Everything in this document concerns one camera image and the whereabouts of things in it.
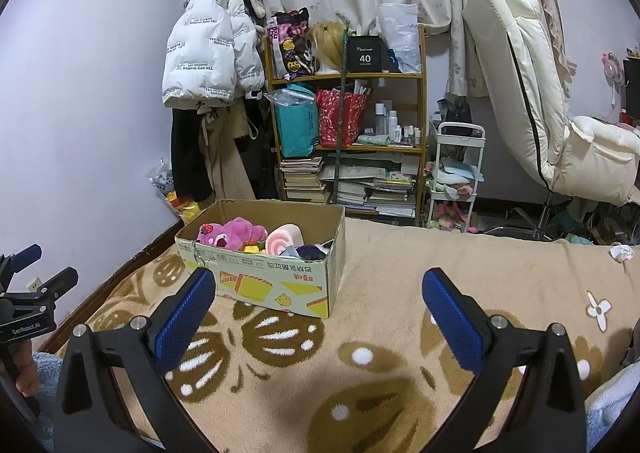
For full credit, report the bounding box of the clear bag of toys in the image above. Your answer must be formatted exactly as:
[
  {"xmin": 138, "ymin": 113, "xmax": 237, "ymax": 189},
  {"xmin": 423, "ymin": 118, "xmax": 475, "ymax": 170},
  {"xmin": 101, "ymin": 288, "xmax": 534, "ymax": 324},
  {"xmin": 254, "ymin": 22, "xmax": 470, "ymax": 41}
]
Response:
[{"xmin": 146, "ymin": 158, "xmax": 203, "ymax": 226}]

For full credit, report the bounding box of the black coat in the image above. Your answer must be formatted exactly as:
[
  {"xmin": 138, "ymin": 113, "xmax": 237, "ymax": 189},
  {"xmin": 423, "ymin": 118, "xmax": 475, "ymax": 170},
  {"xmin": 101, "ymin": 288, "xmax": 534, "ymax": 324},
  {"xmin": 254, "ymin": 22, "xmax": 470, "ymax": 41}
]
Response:
[{"xmin": 170, "ymin": 105, "xmax": 213, "ymax": 204}]

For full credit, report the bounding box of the group of small bottles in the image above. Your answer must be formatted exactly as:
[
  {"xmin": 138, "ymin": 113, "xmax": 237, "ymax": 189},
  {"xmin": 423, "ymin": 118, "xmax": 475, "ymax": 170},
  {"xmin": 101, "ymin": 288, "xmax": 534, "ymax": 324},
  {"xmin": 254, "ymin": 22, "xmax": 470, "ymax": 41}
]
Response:
[{"xmin": 374, "ymin": 102, "xmax": 425, "ymax": 144}]

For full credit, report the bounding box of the blonde wig on head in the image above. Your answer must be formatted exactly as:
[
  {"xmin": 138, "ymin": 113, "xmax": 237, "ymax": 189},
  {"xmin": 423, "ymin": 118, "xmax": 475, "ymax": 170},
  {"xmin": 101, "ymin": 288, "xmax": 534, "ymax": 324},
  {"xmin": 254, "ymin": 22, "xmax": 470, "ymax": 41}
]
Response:
[{"xmin": 306, "ymin": 21, "xmax": 351, "ymax": 75}]

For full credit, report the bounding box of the black box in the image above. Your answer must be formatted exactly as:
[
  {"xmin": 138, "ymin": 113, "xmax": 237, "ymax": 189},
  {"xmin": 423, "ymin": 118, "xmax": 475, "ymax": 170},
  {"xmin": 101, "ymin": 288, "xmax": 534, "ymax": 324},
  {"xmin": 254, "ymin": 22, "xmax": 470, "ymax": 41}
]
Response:
[{"xmin": 346, "ymin": 35, "xmax": 388, "ymax": 74}]

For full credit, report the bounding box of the pink bear plush toy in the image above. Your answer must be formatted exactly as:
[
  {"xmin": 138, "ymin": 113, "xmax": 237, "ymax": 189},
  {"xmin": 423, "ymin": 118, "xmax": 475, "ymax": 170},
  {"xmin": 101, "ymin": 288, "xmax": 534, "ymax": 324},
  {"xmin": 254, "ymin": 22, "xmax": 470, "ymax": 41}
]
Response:
[{"xmin": 196, "ymin": 217, "xmax": 269, "ymax": 250}]

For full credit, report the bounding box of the beige trench coat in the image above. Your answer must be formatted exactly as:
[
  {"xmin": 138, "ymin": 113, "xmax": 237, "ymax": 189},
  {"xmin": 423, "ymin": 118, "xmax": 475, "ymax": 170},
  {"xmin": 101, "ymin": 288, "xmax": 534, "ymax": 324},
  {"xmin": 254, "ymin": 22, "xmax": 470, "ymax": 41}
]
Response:
[{"xmin": 197, "ymin": 103, "xmax": 258, "ymax": 201}]

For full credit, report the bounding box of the beige leaf-patterned blanket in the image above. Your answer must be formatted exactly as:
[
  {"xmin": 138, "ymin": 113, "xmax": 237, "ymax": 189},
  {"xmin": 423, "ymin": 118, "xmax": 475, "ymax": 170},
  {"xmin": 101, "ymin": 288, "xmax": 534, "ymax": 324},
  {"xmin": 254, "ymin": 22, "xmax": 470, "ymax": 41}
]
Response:
[{"xmin": 40, "ymin": 218, "xmax": 640, "ymax": 453}]

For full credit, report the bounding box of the dark screen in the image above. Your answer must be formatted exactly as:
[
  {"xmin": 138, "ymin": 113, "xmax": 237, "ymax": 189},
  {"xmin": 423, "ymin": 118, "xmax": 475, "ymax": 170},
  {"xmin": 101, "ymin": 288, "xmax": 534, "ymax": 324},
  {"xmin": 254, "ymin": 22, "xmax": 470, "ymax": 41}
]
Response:
[{"xmin": 622, "ymin": 50, "xmax": 640, "ymax": 124}]

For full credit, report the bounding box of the white puffer jacket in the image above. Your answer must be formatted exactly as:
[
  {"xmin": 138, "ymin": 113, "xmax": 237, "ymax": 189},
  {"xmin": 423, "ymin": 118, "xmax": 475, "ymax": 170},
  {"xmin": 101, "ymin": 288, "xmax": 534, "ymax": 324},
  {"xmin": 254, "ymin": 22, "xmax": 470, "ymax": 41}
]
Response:
[{"xmin": 161, "ymin": 0, "xmax": 266, "ymax": 110}]

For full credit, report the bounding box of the red gift bag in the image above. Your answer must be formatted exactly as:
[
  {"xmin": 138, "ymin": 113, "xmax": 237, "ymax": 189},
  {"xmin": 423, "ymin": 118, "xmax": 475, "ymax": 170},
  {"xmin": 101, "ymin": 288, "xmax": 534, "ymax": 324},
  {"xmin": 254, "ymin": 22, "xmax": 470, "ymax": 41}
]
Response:
[{"xmin": 316, "ymin": 87, "xmax": 371, "ymax": 148}]

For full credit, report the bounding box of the black pink patterned bag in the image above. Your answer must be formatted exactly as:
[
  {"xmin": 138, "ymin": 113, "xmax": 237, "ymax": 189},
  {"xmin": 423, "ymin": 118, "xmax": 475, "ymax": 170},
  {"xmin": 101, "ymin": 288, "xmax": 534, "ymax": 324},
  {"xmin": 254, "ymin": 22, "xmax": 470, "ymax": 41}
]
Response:
[{"xmin": 266, "ymin": 8, "xmax": 321, "ymax": 80}]

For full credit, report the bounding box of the person's left hand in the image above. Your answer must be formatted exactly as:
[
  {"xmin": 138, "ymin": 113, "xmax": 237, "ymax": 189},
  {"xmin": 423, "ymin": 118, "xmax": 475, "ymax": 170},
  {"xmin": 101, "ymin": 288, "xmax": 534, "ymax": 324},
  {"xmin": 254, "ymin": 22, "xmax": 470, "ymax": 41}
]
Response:
[{"xmin": 14, "ymin": 342, "xmax": 42, "ymax": 397}]

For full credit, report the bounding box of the black and white plush toy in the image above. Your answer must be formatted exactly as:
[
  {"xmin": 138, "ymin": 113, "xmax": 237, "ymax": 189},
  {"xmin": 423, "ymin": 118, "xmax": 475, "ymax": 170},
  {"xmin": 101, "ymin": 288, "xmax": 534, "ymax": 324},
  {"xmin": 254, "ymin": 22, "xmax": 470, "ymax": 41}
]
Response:
[{"xmin": 282, "ymin": 243, "xmax": 333, "ymax": 262}]

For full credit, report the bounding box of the wooden shelf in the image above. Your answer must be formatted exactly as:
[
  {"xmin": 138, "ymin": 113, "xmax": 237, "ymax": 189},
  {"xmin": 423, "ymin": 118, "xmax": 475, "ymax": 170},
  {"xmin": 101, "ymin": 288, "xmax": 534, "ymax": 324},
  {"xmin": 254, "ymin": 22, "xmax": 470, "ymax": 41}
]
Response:
[{"xmin": 262, "ymin": 23, "xmax": 428, "ymax": 226}]

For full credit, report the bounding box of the white plastic bag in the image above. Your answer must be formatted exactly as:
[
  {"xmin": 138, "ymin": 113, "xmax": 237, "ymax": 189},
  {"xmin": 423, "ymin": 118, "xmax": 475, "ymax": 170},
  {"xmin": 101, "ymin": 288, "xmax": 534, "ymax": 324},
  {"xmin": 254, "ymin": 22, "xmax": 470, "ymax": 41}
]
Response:
[{"xmin": 377, "ymin": 2, "xmax": 423, "ymax": 74}]

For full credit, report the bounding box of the black hanging garment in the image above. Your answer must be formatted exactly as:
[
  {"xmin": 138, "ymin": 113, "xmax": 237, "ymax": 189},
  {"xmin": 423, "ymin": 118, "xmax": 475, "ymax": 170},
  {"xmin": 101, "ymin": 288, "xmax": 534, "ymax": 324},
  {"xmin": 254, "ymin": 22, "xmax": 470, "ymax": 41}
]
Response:
[{"xmin": 244, "ymin": 95, "xmax": 281, "ymax": 201}]

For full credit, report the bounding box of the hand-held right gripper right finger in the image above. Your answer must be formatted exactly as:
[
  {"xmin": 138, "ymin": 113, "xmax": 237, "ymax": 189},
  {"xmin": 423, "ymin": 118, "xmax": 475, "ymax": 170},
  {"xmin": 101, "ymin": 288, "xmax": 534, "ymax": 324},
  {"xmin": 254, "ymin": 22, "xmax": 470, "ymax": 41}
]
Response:
[{"xmin": 421, "ymin": 268, "xmax": 587, "ymax": 453}]

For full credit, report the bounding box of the pink fan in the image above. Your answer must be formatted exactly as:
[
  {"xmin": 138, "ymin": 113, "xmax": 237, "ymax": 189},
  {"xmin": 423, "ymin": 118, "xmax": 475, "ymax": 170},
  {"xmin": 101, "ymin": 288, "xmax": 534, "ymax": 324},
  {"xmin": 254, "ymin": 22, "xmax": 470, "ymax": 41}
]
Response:
[{"xmin": 602, "ymin": 52, "xmax": 626, "ymax": 108}]

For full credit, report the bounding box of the pile of papers and booklets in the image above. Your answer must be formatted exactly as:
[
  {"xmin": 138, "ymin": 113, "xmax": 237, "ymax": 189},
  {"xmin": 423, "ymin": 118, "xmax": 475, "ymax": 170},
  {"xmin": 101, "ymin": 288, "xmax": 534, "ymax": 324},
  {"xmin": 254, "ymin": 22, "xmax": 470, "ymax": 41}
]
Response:
[{"xmin": 320, "ymin": 153, "xmax": 421, "ymax": 218}]

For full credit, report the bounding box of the white trolley cart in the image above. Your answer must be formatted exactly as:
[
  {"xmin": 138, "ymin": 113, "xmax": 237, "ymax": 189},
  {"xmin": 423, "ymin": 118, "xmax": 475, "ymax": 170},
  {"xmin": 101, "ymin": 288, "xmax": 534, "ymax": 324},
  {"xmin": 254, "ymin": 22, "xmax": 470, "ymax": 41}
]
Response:
[{"xmin": 424, "ymin": 122, "xmax": 487, "ymax": 234}]

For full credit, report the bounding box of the teal shopping bag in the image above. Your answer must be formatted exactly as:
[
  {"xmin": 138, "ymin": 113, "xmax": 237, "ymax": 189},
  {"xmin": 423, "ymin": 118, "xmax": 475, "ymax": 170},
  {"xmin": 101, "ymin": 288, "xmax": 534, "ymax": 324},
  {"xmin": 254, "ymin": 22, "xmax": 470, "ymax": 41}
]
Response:
[{"xmin": 267, "ymin": 85, "xmax": 321, "ymax": 158}]

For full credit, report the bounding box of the stack of books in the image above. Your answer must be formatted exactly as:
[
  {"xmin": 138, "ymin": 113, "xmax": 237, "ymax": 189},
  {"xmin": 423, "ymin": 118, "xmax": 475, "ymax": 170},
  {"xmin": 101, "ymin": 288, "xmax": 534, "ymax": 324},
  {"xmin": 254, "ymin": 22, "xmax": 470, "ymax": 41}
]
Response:
[{"xmin": 279, "ymin": 156, "xmax": 333, "ymax": 204}]

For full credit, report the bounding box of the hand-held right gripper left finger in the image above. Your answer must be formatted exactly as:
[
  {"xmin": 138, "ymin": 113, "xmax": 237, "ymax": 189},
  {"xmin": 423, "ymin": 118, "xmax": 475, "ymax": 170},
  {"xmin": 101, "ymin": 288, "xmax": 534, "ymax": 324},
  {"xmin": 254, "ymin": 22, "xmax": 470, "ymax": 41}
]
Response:
[{"xmin": 52, "ymin": 267, "xmax": 217, "ymax": 453}]

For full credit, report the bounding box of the printed cardboard box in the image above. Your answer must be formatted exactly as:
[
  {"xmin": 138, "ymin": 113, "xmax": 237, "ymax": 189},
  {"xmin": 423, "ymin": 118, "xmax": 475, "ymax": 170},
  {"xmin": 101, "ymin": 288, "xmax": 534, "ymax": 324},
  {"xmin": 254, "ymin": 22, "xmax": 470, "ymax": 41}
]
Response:
[{"xmin": 175, "ymin": 199, "xmax": 347, "ymax": 320}]

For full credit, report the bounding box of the cream padded chair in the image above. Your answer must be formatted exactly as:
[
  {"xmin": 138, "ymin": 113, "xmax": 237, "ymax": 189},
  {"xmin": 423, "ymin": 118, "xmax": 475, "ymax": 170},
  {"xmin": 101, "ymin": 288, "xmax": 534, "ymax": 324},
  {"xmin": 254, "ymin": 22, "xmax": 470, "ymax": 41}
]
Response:
[{"xmin": 462, "ymin": 0, "xmax": 640, "ymax": 241}]

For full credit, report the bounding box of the light blue cloth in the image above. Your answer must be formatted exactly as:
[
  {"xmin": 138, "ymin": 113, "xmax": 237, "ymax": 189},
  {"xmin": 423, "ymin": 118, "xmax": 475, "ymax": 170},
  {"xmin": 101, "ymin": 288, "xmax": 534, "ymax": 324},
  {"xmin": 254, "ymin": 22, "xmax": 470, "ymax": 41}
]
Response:
[{"xmin": 585, "ymin": 373, "xmax": 640, "ymax": 453}]

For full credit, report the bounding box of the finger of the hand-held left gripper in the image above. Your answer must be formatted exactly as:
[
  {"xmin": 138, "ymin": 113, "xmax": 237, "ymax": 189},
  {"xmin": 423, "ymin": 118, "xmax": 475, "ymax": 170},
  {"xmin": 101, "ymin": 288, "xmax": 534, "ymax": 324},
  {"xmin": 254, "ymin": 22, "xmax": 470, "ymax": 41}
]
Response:
[
  {"xmin": 0, "ymin": 243, "xmax": 43, "ymax": 294},
  {"xmin": 27, "ymin": 267, "xmax": 79, "ymax": 306}
]

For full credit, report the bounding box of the pink swirl roll plush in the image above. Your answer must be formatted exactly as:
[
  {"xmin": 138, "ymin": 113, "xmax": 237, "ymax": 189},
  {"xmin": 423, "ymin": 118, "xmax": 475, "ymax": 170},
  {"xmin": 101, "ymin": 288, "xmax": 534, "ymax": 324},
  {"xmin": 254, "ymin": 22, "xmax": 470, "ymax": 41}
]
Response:
[{"xmin": 265, "ymin": 224, "xmax": 305, "ymax": 256}]

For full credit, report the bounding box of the blue fluffy blanket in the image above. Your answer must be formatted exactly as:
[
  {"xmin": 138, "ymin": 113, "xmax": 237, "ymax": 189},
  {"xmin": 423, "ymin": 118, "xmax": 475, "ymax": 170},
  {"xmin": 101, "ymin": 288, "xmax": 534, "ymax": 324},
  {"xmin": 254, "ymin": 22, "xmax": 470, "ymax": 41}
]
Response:
[{"xmin": 30, "ymin": 352, "xmax": 66, "ymax": 453}]

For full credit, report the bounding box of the green pole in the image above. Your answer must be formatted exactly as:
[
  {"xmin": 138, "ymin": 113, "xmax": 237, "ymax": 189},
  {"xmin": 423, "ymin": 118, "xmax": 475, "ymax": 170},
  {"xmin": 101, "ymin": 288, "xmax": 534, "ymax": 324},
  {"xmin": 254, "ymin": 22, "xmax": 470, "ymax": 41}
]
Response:
[{"xmin": 332, "ymin": 20, "xmax": 351, "ymax": 206}]

